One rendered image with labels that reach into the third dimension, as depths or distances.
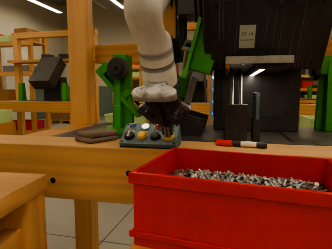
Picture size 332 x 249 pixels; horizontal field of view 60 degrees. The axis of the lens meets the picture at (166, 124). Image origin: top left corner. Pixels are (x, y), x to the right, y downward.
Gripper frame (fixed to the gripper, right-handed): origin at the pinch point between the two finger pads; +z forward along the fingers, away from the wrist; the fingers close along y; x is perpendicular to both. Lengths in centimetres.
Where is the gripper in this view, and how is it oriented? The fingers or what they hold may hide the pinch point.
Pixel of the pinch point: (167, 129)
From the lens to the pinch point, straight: 71.5
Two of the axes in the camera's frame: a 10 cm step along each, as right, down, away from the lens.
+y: -9.8, -0.2, 2.0
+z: 1.2, 7.5, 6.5
